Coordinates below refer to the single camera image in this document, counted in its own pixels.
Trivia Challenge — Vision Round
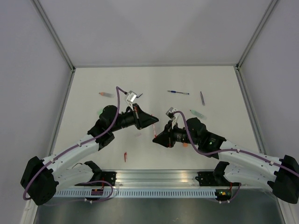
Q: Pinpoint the green highlighter pen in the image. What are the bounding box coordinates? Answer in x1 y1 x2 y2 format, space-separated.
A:
190 110 207 120

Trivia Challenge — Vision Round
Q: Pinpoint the orange highlighter pen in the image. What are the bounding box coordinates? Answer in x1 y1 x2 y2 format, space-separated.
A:
99 92 114 98

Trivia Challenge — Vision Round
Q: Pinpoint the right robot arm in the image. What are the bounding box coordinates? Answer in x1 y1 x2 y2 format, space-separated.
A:
153 118 299 204

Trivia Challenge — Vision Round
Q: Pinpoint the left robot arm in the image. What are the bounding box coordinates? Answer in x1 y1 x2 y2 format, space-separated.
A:
21 103 159 205

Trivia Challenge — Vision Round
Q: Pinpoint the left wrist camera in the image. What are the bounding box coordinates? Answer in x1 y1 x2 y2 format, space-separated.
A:
126 91 137 110

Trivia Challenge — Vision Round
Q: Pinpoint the left aluminium frame post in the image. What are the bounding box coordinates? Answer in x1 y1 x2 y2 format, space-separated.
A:
31 0 75 72

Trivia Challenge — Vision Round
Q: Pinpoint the right aluminium frame post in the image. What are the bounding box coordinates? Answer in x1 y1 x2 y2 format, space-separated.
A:
235 0 280 70

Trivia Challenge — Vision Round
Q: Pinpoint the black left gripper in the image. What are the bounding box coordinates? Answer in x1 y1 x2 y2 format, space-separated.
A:
110 104 158 132

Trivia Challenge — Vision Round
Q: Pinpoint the aluminium mounting rail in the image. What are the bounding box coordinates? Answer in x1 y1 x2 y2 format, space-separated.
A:
56 169 276 187

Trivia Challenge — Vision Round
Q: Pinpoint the purple grey marker pen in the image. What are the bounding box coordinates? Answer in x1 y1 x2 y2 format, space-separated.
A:
200 91 205 106

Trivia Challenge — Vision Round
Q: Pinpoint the white slotted cable duct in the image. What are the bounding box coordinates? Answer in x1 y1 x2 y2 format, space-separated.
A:
54 187 216 198

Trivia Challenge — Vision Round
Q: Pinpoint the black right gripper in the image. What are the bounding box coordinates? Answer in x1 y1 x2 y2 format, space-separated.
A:
152 120 199 148

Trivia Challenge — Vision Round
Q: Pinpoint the aluminium frame post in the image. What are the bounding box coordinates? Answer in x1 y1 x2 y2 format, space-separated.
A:
235 0 280 70
31 0 75 72

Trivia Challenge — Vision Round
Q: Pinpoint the blue gel pen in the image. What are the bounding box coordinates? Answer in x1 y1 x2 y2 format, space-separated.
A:
167 90 190 95

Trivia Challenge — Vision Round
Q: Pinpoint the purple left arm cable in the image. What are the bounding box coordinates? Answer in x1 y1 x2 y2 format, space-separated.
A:
22 86 128 201

